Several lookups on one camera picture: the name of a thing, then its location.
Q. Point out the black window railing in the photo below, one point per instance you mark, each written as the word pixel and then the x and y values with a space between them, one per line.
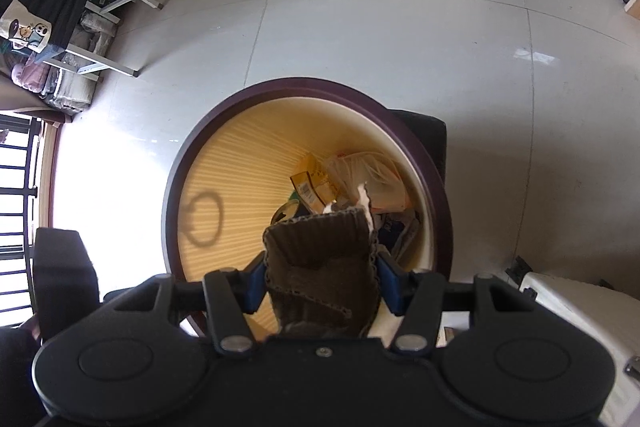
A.
pixel 15 192

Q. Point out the pink clothes bundle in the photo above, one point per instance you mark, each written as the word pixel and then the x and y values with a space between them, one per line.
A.
pixel 27 77

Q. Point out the white plastic box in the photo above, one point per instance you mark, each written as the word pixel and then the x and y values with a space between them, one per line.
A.
pixel 575 317

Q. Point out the cartoon print tote bag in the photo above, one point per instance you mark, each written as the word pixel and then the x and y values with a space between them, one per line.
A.
pixel 27 29

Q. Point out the beige ribbed trash bin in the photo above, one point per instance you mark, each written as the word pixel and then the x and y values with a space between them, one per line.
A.
pixel 235 167

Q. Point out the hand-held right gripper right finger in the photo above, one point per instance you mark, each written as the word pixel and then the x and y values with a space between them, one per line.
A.
pixel 389 287

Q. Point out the yellow carton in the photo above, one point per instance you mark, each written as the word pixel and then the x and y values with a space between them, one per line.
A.
pixel 312 187

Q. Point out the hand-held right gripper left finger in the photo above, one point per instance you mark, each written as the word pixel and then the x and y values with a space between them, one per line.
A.
pixel 255 287

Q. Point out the clear storage bags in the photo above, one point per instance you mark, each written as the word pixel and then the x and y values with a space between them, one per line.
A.
pixel 75 87

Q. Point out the corrugated cardboard piece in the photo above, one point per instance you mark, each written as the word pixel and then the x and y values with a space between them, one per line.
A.
pixel 320 267

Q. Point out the clear plastic bag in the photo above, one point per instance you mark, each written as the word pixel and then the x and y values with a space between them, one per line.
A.
pixel 370 182

